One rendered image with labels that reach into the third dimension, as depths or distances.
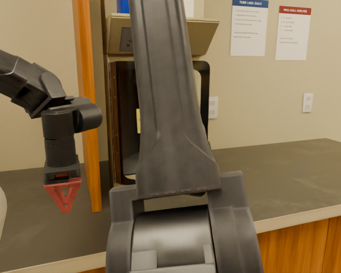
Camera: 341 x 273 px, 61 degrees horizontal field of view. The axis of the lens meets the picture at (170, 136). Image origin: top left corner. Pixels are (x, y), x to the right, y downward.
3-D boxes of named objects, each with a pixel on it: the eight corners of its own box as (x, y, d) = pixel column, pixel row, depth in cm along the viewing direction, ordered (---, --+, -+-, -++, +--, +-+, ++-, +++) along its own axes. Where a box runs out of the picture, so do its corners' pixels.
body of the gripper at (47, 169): (78, 161, 65) (76, 129, 63) (80, 178, 55) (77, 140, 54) (47, 165, 63) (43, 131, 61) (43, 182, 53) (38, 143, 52)
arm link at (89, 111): (16, 96, 58) (38, 72, 54) (61, 92, 68) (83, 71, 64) (45, 148, 57) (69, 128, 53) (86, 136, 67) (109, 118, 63)
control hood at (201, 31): (106, 53, 88) (104, 18, 86) (203, 54, 98) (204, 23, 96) (111, 52, 78) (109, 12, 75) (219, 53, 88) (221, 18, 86)
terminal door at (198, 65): (117, 183, 98) (111, 60, 88) (205, 196, 88) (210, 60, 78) (116, 183, 97) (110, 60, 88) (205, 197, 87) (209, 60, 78)
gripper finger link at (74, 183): (82, 200, 64) (79, 159, 62) (84, 215, 58) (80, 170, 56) (49, 204, 62) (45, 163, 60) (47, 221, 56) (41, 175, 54)
